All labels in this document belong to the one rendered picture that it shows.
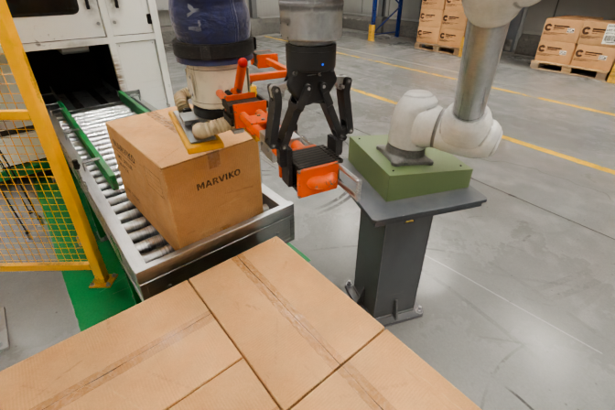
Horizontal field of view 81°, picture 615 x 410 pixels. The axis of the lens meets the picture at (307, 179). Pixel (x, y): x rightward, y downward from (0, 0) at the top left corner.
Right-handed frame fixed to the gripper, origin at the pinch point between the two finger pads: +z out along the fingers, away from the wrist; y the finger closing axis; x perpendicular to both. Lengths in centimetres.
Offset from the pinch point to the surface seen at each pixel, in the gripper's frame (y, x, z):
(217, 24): 2, -49, -18
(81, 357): 56, -38, 68
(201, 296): 19, -45, 68
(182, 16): 10, -53, -20
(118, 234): 43, -88, 63
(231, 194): -1, -74, 48
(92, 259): 65, -132, 104
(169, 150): 18, -81, 28
